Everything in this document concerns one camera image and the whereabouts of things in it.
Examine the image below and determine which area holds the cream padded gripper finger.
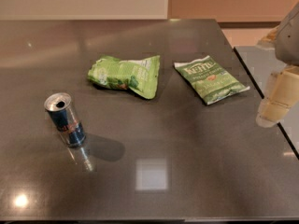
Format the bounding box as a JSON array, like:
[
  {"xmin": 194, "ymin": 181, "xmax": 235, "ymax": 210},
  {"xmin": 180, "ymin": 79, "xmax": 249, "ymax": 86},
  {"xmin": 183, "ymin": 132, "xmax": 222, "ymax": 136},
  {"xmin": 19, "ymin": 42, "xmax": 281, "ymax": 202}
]
[
  {"xmin": 256, "ymin": 27, "xmax": 278, "ymax": 49},
  {"xmin": 256, "ymin": 65, "xmax": 299, "ymax": 128}
]

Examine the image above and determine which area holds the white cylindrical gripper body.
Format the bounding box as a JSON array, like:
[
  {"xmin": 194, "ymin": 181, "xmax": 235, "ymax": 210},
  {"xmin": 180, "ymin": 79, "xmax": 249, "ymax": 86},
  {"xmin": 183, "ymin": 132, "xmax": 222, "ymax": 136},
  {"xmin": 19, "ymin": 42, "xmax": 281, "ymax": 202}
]
[{"xmin": 275, "ymin": 4, "xmax": 299, "ymax": 65}]

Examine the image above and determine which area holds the red bull can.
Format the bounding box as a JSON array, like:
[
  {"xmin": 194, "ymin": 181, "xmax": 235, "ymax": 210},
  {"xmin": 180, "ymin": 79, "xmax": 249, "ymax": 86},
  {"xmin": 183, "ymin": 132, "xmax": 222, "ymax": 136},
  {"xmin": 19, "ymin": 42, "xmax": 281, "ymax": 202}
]
[{"xmin": 44, "ymin": 92, "xmax": 86, "ymax": 148}]

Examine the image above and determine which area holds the green kettle chips bag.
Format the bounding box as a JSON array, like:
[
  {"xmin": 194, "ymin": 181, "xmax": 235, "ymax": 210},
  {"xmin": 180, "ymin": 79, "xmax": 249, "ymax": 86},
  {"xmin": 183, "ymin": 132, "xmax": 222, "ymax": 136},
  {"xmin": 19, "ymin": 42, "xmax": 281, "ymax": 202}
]
[{"xmin": 174, "ymin": 56, "xmax": 249, "ymax": 105}]

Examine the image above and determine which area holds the grey side table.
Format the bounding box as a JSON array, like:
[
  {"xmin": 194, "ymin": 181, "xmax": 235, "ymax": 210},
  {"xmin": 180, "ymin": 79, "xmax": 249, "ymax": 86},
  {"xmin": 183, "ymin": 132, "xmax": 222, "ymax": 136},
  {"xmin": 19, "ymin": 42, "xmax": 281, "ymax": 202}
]
[{"xmin": 234, "ymin": 45, "xmax": 299, "ymax": 159}]

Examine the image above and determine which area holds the light green crumpled snack bag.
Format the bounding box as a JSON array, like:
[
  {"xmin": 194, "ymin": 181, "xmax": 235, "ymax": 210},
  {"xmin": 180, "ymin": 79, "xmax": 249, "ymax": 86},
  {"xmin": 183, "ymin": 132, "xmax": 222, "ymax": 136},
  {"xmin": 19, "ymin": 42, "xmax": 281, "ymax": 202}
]
[{"xmin": 87, "ymin": 56, "xmax": 160, "ymax": 99}]

